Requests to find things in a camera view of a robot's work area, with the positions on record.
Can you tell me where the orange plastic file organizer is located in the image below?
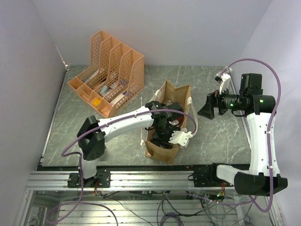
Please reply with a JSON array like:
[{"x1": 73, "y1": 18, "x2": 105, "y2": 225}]
[{"x1": 68, "y1": 30, "x2": 144, "y2": 118}]

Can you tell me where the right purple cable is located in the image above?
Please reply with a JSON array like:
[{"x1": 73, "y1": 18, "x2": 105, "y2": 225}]
[{"x1": 223, "y1": 57, "x2": 282, "y2": 212}]

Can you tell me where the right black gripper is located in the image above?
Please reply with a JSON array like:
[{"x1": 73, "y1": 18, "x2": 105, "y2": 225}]
[{"x1": 198, "y1": 84, "x2": 245, "y2": 119}]

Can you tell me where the aluminium frame rail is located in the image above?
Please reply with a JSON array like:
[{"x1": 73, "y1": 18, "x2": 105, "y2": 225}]
[{"x1": 25, "y1": 171, "x2": 221, "y2": 191}]

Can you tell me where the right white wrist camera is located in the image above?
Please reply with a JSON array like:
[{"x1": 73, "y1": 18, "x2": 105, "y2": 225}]
[{"x1": 214, "y1": 68, "x2": 232, "y2": 95}]

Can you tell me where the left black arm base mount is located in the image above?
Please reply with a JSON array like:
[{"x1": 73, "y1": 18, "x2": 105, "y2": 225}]
[{"x1": 67, "y1": 169, "x2": 111, "y2": 188}]

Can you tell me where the red cola can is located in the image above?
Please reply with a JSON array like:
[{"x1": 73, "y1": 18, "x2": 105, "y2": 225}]
[{"x1": 164, "y1": 100, "x2": 173, "y2": 106}]

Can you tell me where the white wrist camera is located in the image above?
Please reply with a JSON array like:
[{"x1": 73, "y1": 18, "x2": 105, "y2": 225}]
[
  {"x1": 214, "y1": 68, "x2": 232, "y2": 95},
  {"x1": 169, "y1": 131, "x2": 193, "y2": 148}
]

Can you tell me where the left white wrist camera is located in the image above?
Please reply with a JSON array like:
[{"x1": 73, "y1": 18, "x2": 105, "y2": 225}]
[{"x1": 169, "y1": 131, "x2": 193, "y2": 148}]

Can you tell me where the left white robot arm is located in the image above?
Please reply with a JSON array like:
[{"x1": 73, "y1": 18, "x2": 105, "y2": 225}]
[{"x1": 77, "y1": 101, "x2": 191, "y2": 187}]

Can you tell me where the burlap canvas tote bag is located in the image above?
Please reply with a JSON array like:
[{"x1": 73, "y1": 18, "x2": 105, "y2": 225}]
[{"x1": 145, "y1": 80, "x2": 198, "y2": 164}]

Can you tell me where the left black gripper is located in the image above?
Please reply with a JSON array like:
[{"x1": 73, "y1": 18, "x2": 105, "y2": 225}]
[{"x1": 150, "y1": 125, "x2": 182, "y2": 152}]

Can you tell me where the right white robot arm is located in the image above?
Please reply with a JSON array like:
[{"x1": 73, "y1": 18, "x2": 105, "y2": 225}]
[{"x1": 198, "y1": 73, "x2": 288, "y2": 196}]

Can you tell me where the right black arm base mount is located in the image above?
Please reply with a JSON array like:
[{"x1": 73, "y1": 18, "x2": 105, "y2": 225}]
[{"x1": 187, "y1": 163, "x2": 233, "y2": 187}]

